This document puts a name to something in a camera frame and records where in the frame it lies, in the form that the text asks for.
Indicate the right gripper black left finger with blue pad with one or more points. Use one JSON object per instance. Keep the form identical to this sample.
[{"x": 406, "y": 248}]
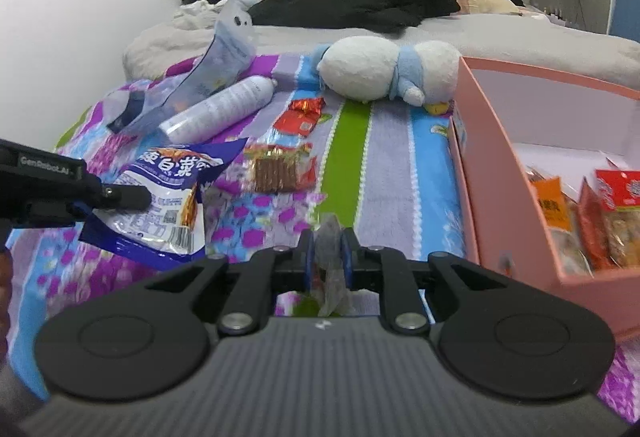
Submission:
[{"x": 239, "y": 298}]

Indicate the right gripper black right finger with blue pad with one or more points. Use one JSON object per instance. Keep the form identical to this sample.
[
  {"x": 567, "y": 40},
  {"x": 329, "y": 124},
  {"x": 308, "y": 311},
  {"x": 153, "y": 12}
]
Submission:
[{"x": 413, "y": 295}]

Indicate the small clear wrapper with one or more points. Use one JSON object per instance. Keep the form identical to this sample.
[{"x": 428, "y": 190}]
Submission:
[{"x": 328, "y": 286}]

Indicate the blue white snack bag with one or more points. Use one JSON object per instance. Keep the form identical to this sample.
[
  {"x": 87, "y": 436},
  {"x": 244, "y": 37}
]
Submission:
[{"x": 171, "y": 230}]

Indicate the orange snack bag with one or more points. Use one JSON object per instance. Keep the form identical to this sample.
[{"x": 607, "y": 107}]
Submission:
[{"x": 558, "y": 210}]

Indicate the red clear spicy snack bag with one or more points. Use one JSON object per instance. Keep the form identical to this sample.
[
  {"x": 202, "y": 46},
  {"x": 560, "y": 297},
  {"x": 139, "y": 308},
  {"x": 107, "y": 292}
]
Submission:
[{"x": 618, "y": 191}]

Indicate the dark red snack bag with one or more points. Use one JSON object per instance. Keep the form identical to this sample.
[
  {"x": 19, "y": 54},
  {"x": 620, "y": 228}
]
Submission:
[{"x": 592, "y": 230}]

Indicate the person's left hand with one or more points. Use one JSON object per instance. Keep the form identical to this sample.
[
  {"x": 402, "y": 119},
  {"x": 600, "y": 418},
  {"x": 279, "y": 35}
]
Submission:
[{"x": 6, "y": 276}]

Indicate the brown strips snack packet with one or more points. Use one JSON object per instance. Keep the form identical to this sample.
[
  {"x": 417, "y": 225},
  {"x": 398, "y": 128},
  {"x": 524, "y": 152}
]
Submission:
[{"x": 273, "y": 169}]

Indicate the clear blue plastic pouch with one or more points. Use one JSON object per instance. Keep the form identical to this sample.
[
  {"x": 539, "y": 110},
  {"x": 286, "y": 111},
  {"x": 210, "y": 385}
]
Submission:
[{"x": 140, "y": 106}]

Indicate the white spray bottle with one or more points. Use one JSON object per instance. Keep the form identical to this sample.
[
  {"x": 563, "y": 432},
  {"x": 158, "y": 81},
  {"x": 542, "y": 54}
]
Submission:
[{"x": 214, "y": 114}]

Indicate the small red candy packet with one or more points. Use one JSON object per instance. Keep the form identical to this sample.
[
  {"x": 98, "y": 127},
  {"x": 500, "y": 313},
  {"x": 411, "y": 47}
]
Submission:
[{"x": 301, "y": 116}]

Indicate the pink cardboard box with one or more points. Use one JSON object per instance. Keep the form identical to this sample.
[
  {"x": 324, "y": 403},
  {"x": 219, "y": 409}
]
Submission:
[{"x": 509, "y": 116}]

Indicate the white blue plush toy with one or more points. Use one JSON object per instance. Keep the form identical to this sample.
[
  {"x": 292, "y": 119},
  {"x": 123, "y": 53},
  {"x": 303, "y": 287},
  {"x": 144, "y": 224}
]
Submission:
[{"x": 364, "y": 69}]

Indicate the pile of clothes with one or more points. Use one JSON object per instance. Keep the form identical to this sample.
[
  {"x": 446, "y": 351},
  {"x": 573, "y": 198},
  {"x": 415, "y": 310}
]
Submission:
[{"x": 197, "y": 14}]

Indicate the pink beige pillow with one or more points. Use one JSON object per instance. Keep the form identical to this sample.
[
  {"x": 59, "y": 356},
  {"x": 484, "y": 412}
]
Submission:
[{"x": 497, "y": 7}]

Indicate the grey duvet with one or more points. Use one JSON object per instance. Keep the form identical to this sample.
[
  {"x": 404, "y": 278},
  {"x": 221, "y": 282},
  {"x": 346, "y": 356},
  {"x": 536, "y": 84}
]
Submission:
[{"x": 529, "y": 40}]

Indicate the blue chair back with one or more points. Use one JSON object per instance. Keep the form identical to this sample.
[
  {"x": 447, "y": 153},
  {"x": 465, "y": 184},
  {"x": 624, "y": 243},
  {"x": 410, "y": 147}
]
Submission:
[{"x": 625, "y": 21}]

